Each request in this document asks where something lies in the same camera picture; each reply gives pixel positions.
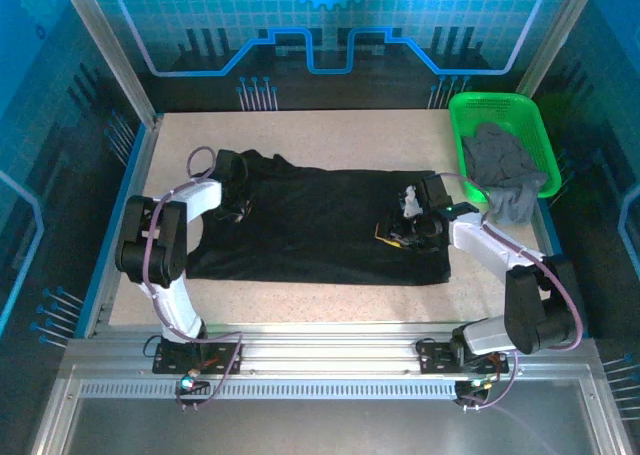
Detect black t-shirt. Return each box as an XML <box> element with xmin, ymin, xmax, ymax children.
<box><xmin>187</xmin><ymin>148</ymin><xmax>452</xmax><ymax>287</ymax></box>

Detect grey t-shirt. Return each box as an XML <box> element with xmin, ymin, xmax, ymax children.
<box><xmin>459</xmin><ymin>122</ymin><xmax>550</xmax><ymax>226</ymax></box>

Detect green plastic basket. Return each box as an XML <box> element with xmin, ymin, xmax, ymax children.
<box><xmin>447</xmin><ymin>91</ymin><xmax>562</xmax><ymax>204</ymax></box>

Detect blue table edge trim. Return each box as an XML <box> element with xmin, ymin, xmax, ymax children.
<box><xmin>74</xmin><ymin>124</ymin><xmax>151</xmax><ymax>339</ymax></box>
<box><xmin>537</xmin><ymin>199</ymin><xmax>591</xmax><ymax>339</ymax></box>

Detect slotted aluminium strip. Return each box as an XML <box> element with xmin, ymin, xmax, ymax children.
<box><xmin>78</xmin><ymin>380</ymin><xmax>459</xmax><ymax>401</ymax></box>

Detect connector board with LED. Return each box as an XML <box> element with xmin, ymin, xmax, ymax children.
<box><xmin>174</xmin><ymin>369</ymin><xmax>211</xmax><ymax>401</ymax></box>
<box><xmin>454</xmin><ymin>377</ymin><xmax>494</xmax><ymax>406</ymax></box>

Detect blue circuit-print rear panel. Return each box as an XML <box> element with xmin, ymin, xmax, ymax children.
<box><xmin>79</xmin><ymin>0</ymin><xmax>581</xmax><ymax>114</ymax></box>

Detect grey metal front panel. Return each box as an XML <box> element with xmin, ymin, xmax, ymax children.
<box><xmin>29</xmin><ymin>369</ymin><xmax>640</xmax><ymax>455</ymax></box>

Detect blue gear-print side panel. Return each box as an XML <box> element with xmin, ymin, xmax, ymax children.
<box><xmin>0</xmin><ymin>0</ymin><xmax>151</xmax><ymax>455</ymax></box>

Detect blue circuit-print side panel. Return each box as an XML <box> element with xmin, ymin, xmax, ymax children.
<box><xmin>519</xmin><ymin>0</ymin><xmax>640</xmax><ymax>426</ymax></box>

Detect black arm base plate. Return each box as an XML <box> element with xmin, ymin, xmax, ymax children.
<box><xmin>416</xmin><ymin>338</ymin><xmax>519</xmax><ymax>376</ymax></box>
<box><xmin>152</xmin><ymin>338</ymin><xmax>242</xmax><ymax>376</ymax></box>

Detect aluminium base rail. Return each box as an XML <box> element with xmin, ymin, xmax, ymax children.
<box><xmin>59</xmin><ymin>322</ymin><xmax>604</xmax><ymax>401</ymax></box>

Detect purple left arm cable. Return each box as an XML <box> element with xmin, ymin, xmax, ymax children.
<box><xmin>142</xmin><ymin>146</ymin><xmax>245</xmax><ymax>411</ymax></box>

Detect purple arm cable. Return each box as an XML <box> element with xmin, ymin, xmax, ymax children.
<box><xmin>434</xmin><ymin>172</ymin><xmax>585</xmax><ymax>411</ymax></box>
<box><xmin>142</xmin><ymin>146</ymin><xmax>245</xmax><ymax>411</ymax></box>

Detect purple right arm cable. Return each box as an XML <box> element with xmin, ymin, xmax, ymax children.
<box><xmin>434</xmin><ymin>172</ymin><xmax>585</xmax><ymax>411</ymax></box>

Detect aluminium frame post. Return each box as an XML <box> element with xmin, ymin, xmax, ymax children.
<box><xmin>514</xmin><ymin>0</ymin><xmax>601</xmax><ymax>101</ymax></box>
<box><xmin>54</xmin><ymin>0</ymin><xmax>164</xmax><ymax>129</ymax></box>

